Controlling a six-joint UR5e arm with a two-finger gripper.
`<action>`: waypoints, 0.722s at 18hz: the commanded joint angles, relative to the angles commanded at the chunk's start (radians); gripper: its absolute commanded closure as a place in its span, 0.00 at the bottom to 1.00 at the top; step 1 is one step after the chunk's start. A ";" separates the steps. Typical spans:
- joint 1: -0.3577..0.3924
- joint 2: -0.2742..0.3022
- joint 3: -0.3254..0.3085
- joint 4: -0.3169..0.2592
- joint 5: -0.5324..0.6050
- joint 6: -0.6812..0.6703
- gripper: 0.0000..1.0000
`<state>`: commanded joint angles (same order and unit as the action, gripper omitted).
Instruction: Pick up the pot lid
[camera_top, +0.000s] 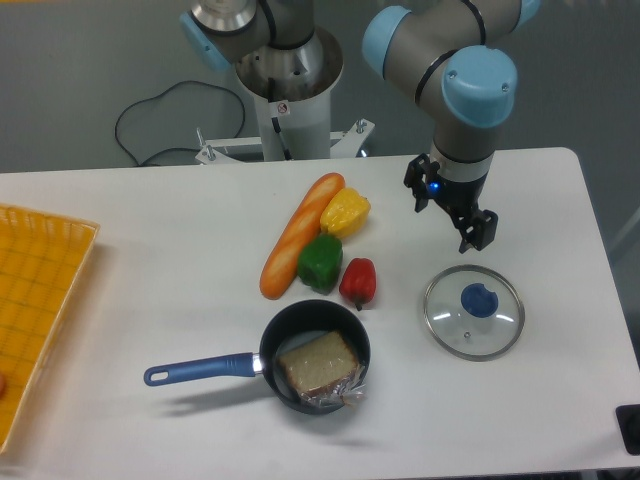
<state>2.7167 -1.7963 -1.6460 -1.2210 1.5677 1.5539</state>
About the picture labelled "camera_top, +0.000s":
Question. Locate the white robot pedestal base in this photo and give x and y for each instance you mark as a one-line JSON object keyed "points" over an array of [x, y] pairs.
{"points": [[291, 90]]}

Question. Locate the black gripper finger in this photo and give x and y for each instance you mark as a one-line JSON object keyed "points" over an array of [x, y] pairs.
{"points": [[417, 178], [477, 230]]}

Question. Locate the green bell pepper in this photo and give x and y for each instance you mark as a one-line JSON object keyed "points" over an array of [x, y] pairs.
{"points": [[319, 263]]}

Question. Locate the baguette bread loaf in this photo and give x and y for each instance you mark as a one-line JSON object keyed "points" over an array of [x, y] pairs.
{"points": [[280, 268]]}

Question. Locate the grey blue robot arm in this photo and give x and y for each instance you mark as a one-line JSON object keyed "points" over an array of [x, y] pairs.
{"points": [[440, 59]]}

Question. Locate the yellow wicker basket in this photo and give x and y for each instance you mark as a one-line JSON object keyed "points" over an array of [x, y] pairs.
{"points": [[42, 257]]}

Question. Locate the wrapped bread slice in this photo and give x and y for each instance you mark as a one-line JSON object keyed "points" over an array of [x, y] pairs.
{"points": [[324, 372]]}

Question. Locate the yellow bell pepper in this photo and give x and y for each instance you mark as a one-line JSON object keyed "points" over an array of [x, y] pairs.
{"points": [[345, 214]]}

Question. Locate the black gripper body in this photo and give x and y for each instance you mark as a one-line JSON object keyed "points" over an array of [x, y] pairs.
{"points": [[456, 188]]}

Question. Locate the glass pot lid blue knob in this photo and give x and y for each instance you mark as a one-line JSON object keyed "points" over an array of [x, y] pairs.
{"points": [[473, 312]]}

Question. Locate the black device at table edge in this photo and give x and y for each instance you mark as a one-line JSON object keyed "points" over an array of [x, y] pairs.
{"points": [[628, 417]]}

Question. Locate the black saucepan blue handle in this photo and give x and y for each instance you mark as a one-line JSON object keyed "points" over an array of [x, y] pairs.
{"points": [[293, 326]]}

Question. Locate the red bell pepper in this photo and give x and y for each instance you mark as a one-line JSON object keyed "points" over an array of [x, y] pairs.
{"points": [[359, 282]]}

